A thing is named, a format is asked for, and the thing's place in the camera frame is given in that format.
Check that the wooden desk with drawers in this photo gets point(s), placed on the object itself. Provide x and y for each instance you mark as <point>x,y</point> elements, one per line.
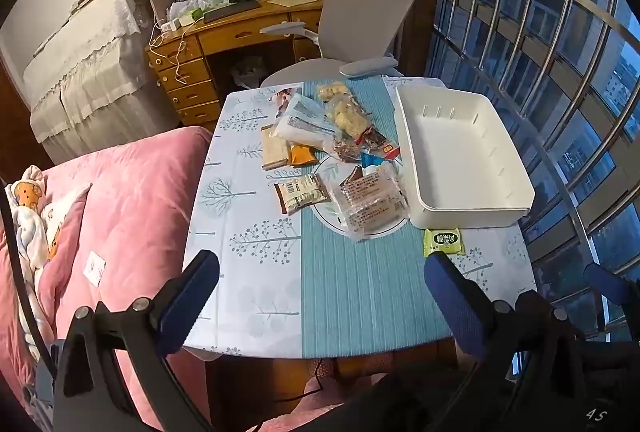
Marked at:
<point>235,35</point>

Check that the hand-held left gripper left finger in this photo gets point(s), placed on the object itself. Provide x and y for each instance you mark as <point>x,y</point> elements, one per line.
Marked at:
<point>192,302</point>

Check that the clear nut bar packet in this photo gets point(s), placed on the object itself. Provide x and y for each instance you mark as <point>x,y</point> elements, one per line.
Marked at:
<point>347,151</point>

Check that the white plastic storage box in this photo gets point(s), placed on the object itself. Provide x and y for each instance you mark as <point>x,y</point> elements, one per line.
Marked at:
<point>450,152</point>

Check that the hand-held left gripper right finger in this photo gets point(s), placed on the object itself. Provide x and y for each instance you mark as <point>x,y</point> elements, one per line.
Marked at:
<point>455,307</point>

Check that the pink blanket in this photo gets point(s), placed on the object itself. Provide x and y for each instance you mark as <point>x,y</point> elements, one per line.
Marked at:
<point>140,212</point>

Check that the brown and white snack packet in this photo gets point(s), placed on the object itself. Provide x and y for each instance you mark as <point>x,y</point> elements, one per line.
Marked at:
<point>300,194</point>

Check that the red nut bar packet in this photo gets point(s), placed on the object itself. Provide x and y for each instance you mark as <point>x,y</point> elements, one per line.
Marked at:
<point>380,143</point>

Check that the clear cookie packet red label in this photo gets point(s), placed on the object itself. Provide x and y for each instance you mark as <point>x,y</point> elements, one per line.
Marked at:
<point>372,204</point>

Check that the cartoon plush pillow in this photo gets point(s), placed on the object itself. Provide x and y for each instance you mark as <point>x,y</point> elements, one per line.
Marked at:
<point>30,222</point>

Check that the black keyboard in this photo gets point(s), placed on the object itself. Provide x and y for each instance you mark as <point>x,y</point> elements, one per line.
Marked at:
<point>232,11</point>

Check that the green snack packet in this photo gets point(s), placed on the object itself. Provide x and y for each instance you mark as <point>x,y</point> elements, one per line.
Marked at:
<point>444,242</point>

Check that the orange snack packet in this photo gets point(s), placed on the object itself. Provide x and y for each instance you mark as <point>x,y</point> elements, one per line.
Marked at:
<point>302,156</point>

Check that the beige wafer packet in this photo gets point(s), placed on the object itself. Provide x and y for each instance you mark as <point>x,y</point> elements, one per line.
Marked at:
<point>275,150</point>

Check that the small rice cracker packet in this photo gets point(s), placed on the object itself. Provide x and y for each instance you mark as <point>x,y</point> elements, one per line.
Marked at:
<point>334,91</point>

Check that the tree print tablecloth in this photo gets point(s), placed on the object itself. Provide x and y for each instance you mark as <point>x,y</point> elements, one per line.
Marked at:
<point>250,262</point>

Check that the large rice cracker packet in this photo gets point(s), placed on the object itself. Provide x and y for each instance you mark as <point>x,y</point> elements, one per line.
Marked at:
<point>350,117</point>

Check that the white lace cover cloth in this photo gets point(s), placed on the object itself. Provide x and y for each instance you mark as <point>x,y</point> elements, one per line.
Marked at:
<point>90,77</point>

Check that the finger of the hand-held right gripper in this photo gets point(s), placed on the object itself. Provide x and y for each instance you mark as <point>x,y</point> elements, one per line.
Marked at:
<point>607,284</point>

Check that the brown chocolate packet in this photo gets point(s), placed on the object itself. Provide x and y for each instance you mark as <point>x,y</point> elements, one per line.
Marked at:
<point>355,173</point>

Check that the white blanket label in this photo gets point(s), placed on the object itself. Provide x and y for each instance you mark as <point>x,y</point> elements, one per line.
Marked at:
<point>96,268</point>

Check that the blue snack packet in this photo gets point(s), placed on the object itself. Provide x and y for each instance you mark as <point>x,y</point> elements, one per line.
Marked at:
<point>372,160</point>

